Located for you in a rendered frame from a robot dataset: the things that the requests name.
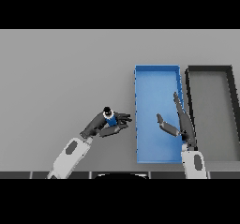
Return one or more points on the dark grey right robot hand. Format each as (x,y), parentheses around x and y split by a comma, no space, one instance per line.
(186,125)

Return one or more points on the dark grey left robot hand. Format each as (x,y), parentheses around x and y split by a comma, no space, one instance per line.
(97,124)

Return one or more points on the blue pipe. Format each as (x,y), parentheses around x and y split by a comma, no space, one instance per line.
(109,117)

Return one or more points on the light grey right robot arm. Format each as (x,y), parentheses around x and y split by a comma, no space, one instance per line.
(194,164)

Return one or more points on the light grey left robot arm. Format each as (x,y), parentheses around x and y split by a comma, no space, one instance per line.
(69,154)

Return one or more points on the dark grey bin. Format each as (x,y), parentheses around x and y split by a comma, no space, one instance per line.
(212,112)

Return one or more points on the blue bin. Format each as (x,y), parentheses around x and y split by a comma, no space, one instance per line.
(157,113)

